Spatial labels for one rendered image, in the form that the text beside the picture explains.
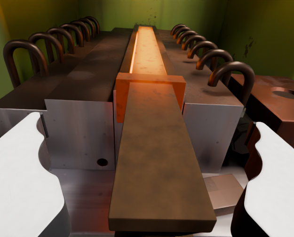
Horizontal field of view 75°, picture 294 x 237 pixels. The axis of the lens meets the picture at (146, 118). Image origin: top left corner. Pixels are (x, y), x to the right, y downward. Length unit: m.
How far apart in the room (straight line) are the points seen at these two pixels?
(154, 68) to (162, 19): 0.45
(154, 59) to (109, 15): 0.43
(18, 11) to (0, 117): 0.20
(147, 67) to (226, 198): 0.13
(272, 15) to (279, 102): 0.25
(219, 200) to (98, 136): 0.11
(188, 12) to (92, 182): 0.54
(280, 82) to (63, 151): 0.26
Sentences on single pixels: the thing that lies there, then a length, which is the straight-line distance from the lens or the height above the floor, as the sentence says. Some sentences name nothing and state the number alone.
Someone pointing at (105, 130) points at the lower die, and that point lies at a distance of 0.16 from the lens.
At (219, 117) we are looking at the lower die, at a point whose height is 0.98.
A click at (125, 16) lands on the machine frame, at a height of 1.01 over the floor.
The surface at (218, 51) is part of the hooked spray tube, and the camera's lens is 0.22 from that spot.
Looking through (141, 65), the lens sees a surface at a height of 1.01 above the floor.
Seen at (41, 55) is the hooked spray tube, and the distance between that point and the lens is 0.22.
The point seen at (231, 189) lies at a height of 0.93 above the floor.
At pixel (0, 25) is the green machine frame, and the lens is 0.33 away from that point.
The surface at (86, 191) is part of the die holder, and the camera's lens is 0.18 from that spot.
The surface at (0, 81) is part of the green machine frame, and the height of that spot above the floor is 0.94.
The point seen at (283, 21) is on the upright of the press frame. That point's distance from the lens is 0.42.
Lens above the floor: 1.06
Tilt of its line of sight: 32 degrees down
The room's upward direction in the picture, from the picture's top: 4 degrees clockwise
